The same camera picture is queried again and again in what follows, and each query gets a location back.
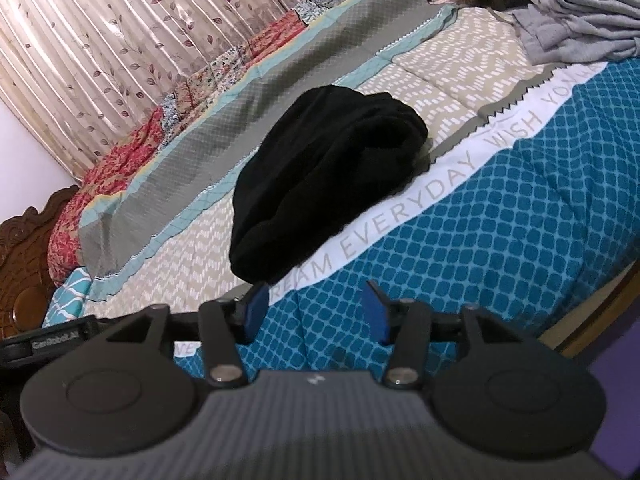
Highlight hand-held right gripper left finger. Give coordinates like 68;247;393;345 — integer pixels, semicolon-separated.
106;282;272;390

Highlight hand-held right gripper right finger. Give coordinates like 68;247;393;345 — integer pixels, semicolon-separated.
363;280;522;390

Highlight black pants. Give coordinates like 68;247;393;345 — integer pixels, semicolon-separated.
229;85;430;285

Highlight teal lattice pillow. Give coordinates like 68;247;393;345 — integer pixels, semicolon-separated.
42;266;95;330

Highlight carved wooden headboard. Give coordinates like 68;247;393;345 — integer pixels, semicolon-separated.
0;185;82;343

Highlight teal beige patterned bedsheet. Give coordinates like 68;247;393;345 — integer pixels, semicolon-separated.
42;0;640;378

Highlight red floral patchwork quilt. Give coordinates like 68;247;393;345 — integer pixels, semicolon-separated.
47;0;451;281

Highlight leaf print pleated curtain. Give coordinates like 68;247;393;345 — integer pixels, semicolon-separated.
0;0;353;183

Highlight grey clothes pile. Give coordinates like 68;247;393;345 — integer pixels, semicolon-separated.
510;0;640;67

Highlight wooden bed frame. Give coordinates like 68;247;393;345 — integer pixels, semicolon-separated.
554;264;640;362

